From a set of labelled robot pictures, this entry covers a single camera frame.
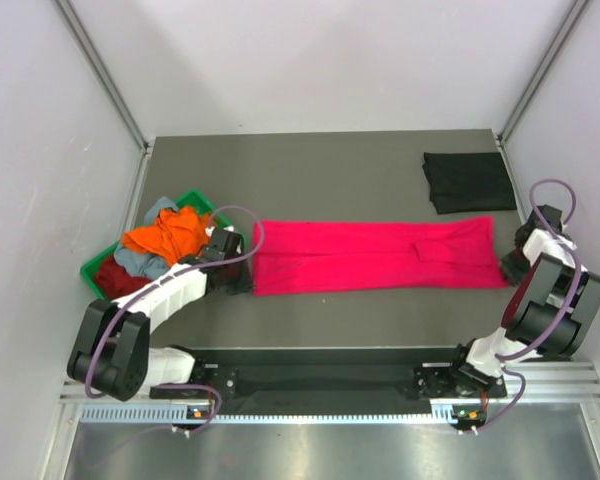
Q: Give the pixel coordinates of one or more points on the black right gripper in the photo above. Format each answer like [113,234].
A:
[510,271]

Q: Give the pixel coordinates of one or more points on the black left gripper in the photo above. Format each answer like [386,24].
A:
[243,284]

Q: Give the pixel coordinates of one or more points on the pink t-shirt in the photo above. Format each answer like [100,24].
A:
[323,257]

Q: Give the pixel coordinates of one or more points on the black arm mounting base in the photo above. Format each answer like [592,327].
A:
[415,372]

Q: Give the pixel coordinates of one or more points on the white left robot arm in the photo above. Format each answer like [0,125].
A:
[112,355]

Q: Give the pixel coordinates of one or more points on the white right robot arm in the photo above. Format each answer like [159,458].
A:
[549,314]

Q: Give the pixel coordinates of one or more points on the orange t-shirt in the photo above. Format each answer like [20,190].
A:
[172,235]

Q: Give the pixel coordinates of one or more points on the grey t-shirt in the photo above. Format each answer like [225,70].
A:
[147,265]

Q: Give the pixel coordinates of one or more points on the green plastic bin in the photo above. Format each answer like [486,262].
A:
[192,198]

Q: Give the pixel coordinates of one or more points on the folded black t-shirt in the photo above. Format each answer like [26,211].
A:
[468,182]

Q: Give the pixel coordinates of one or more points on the dark red t-shirt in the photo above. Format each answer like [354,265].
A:
[114,281]

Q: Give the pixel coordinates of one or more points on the right aluminium frame post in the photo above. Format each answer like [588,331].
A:
[558,42]

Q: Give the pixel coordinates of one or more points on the aluminium frame post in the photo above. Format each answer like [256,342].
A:
[558,42]
[83,39]

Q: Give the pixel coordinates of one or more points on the slotted cable duct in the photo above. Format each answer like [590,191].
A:
[184,414]

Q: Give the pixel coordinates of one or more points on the left aluminium frame post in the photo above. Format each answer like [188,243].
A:
[83,39]

